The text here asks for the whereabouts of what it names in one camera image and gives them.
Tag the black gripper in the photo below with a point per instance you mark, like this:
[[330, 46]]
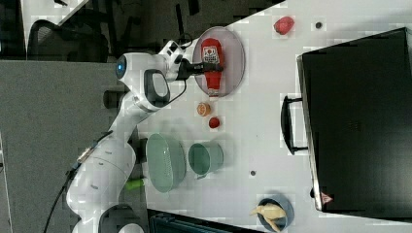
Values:
[[187, 69]]

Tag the red ketchup bottle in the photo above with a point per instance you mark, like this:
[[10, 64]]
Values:
[[212, 52]]

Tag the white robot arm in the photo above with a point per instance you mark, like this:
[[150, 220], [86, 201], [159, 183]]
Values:
[[102, 170]]

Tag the grey round plate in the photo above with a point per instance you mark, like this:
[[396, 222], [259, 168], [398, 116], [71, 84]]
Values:
[[234, 60]]

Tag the orange slice toy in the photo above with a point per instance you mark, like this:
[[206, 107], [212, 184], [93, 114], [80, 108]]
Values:
[[203, 109]]

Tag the small red strawberry toy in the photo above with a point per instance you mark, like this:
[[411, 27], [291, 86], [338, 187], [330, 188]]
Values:
[[214, 122]]

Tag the large red strawberry toy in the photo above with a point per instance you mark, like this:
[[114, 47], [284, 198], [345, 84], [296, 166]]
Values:
[[284, 25]]

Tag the green measuring cup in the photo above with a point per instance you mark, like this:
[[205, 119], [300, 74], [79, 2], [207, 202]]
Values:
[[205, 158]]

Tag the green perforated colander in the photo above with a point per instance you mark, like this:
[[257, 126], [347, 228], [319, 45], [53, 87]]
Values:
[[166, 162]]

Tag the black office chair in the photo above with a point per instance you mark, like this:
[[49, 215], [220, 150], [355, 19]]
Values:
[[50, 42]]

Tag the yellow banana toy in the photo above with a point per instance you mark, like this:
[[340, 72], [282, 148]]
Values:
[[270, 213]]

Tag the blue bowl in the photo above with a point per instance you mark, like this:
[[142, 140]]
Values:
[[282, 201]]

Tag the blue metal frame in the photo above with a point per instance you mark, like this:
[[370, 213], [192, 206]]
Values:
[[162, 222]]

